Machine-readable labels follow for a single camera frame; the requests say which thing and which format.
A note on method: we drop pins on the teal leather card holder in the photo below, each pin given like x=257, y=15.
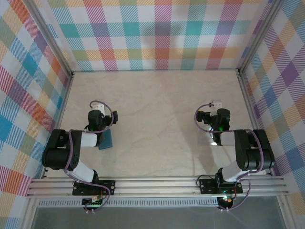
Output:
x=107, y=143

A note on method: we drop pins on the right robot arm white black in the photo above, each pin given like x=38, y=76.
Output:
x=228, y=173

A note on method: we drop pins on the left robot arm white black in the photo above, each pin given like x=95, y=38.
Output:
x=79, y=173

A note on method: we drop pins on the right circuit board with LED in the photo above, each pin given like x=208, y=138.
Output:
x=226, y=200

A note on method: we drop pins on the left green circuit board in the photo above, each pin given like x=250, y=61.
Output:
x=93, y=202

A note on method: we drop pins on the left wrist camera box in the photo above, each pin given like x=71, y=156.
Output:
x=99, y=108

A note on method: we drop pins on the aluminium table side rail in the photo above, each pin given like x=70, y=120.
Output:
x=253, y=124
x=58, y=124

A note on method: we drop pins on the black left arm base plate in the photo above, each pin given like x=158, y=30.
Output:
x=107, y=186

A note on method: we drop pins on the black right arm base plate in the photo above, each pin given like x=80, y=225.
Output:
x=207, y=186

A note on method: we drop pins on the aluminium mounting rail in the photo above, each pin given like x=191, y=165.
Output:
x=155, y=187

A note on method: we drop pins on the aluminium frame post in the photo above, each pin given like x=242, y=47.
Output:
x=259, y=35
x=50, y=40

